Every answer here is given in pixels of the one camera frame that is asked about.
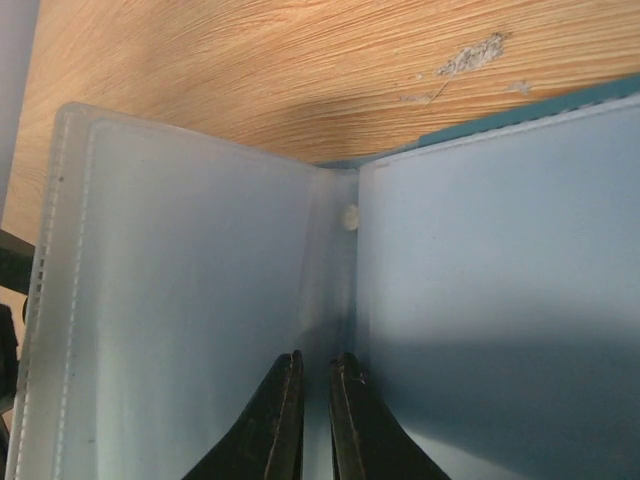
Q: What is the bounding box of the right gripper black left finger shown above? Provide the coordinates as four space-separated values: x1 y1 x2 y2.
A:
184 350 304 480

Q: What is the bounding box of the teal leather card holder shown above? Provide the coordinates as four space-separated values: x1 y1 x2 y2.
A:
3 76 639 479

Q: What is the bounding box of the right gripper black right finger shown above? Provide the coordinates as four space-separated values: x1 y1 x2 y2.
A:
329 352 449 480

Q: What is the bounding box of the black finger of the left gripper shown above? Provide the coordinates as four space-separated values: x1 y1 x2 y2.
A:
0 230 35 295

